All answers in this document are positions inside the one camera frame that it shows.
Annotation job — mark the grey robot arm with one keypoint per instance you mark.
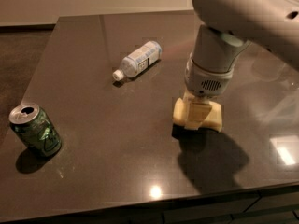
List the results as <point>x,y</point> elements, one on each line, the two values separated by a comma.
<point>228,27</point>

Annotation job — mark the green soda can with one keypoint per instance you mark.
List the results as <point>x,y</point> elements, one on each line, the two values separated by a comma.
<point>32,125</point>

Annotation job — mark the clear plastic water bottle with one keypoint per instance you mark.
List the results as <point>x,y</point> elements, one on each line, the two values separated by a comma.
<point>138,61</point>

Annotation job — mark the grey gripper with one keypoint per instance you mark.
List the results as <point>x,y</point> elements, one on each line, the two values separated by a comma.
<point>204,82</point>

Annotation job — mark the yellow wavy sponge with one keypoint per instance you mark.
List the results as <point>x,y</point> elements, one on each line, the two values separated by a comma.
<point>213,121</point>

